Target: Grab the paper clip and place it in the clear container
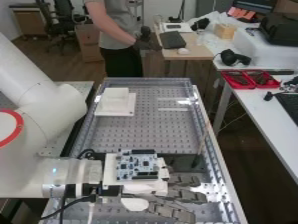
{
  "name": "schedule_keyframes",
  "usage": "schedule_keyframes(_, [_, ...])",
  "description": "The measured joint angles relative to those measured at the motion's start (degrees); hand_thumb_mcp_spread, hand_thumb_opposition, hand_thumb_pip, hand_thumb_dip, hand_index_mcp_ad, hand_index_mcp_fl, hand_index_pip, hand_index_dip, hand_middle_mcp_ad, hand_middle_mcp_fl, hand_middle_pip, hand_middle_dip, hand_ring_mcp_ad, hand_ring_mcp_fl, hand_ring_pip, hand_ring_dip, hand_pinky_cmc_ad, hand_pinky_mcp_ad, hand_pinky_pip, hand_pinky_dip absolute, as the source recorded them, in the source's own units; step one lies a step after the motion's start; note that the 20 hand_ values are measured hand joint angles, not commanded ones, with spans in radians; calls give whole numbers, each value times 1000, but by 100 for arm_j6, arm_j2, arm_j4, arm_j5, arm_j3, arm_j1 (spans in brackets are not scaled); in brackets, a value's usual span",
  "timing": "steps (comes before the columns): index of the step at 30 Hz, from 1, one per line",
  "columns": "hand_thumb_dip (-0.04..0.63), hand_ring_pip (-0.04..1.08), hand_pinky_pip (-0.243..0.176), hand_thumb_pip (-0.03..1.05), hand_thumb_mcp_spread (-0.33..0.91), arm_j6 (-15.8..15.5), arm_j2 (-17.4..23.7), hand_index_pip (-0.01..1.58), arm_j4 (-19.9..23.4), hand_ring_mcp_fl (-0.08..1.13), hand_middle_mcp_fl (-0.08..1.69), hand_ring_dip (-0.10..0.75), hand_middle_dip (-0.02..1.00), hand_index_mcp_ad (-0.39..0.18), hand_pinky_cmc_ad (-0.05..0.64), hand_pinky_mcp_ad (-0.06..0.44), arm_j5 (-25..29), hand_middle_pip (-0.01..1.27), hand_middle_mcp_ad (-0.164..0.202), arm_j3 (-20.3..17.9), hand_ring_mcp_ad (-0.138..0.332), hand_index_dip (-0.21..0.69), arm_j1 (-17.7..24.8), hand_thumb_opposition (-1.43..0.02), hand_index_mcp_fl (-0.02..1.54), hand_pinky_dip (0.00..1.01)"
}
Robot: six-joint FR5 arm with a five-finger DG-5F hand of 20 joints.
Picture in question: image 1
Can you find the wooden desk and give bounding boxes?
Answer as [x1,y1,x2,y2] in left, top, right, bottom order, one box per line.
[142,22,218,81]

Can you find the red tray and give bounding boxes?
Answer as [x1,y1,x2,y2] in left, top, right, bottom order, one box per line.
[219,69,258,90]
[246,68,281,89]

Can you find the small white box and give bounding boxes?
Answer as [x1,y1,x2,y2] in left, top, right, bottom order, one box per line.
[93,86,138,118]

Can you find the black headphones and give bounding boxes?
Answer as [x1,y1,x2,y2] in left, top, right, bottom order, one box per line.
[219,48,252,67]

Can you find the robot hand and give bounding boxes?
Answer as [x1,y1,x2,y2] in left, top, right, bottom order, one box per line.
[101,148,210,224]

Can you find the clear box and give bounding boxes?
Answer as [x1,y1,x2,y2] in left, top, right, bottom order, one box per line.
[69,76,248,224]

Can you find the person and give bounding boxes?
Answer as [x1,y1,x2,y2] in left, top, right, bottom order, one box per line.
[82,0,154,79]

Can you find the white desk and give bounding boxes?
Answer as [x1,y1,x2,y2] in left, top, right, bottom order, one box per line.
[211,71,298,188]

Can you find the black keyboard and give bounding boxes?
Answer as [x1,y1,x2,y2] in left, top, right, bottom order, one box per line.
[273,92,298,127]
[158,30,187,50]

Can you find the small black object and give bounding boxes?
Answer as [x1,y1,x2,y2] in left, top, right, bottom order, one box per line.
[262,91,275,102]

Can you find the cardboard box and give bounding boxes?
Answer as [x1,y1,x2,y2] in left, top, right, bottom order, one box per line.
[73,23,105,63]

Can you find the black cable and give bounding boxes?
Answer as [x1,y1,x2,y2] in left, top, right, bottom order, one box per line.
[38,194,99,222]

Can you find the black office chair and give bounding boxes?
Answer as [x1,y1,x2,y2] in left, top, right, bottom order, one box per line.
[34,0,87,52]

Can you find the white computer mouse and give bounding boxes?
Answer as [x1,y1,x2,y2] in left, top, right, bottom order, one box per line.
[175,47,192,56]

